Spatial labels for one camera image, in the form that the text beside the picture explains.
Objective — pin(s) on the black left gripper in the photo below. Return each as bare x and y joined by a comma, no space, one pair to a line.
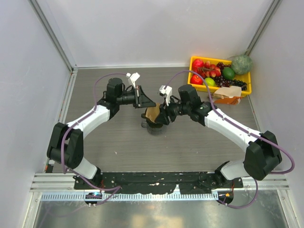
141,99

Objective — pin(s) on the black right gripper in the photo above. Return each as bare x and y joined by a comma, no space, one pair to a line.
162,118

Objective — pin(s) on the brown paper coffee filter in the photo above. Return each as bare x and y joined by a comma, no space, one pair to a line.
152,112

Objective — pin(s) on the green glass coffee dripper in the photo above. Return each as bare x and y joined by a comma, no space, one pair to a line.
143,116

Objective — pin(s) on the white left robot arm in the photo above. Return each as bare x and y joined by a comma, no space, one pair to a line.
66,145

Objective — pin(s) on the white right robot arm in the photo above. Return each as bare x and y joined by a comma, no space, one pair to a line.
261,154

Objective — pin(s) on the orange coffee filter box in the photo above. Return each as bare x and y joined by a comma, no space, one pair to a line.
227,95

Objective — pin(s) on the red apple lower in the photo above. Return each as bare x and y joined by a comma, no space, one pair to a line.
196,79

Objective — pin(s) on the red apple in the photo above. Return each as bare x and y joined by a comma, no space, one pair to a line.
196,79
197,63

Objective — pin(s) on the light green apple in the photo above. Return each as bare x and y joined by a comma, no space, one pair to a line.
210,82

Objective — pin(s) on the red apple upper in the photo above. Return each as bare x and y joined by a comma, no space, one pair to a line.
197,63

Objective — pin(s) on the red pink peaches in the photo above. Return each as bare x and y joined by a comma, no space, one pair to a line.
209,70

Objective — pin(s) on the dark purple grape bunch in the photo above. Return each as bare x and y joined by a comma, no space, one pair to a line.
222,82

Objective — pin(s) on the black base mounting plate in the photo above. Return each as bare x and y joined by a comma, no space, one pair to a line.
159,182

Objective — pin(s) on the green avocado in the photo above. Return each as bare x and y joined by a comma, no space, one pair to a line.
228,73

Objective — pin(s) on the yellow plastic fruit tray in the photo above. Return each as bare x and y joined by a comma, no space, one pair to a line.
246,77

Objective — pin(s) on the green textured melon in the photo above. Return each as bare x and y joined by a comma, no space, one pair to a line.
241,64

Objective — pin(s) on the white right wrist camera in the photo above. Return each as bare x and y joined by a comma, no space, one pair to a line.
166,92

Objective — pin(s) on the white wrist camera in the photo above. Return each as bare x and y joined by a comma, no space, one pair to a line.
166,92
132,78

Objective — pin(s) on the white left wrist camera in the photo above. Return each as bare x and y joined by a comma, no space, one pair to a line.
132,78

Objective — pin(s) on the white slotted cable duct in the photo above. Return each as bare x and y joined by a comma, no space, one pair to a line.
91,196

